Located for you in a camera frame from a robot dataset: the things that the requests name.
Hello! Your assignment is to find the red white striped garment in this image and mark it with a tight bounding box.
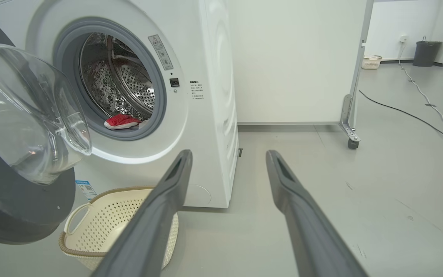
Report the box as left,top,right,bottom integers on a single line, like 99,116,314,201
104,113,150,130

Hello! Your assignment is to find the black floor cable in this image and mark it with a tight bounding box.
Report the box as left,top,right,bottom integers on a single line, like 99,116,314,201
359,90,443,156

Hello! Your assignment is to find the white washing machine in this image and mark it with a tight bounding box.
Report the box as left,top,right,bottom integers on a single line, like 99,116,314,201
0,0,240,209

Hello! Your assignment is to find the cream perforated laundry basket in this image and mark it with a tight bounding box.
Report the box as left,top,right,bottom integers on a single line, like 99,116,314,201
59,186,179,271

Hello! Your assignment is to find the blue energy label sticker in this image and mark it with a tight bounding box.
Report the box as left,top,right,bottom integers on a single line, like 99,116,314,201
75,180,97,201

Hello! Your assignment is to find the white floor cable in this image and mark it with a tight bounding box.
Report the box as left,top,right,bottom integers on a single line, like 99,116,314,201
398,40,443,152

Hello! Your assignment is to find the grey warning sticker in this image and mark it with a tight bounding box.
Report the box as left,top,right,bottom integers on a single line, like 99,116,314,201
148,35,174,71

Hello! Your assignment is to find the dark grey waste bin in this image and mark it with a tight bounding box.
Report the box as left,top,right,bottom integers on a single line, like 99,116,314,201
413,36,443,67

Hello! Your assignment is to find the white partition panel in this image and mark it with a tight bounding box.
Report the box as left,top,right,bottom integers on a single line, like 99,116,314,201
227,0,374,126

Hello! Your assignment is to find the dark round glass machine door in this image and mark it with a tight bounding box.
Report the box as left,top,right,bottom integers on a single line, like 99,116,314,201
0,6,93,245

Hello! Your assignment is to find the metal partition foot bracket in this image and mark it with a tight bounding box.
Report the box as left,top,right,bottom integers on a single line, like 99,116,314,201
339,94,361,144

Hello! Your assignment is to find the small white woven basket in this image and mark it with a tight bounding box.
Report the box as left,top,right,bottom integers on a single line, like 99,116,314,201
361,55,383,70

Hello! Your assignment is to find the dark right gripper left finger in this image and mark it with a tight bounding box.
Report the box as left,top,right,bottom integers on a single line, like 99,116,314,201
92,149,193,277

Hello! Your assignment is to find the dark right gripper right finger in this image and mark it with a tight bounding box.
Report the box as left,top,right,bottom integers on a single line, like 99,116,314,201
266,150,369,277

